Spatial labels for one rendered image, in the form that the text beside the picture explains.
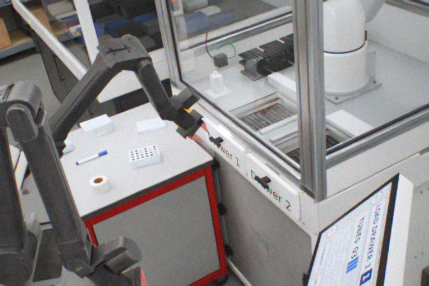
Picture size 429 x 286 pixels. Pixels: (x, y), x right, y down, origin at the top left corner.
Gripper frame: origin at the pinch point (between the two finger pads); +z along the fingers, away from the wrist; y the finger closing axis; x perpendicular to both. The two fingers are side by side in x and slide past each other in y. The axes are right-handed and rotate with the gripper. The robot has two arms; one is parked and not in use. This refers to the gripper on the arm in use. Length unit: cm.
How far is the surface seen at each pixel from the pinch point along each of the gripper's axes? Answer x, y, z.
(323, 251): -73, -3, -4
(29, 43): 377, -39, 64
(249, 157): -16.1, 4.1, 8.9
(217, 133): 6.8, 3.7, 9.7
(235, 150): -6.2, 3.0, 10.6
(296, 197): -42.5, 3.4, 10.8
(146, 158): 26.9, -22.2, 5.6
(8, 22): 426, -38, 52
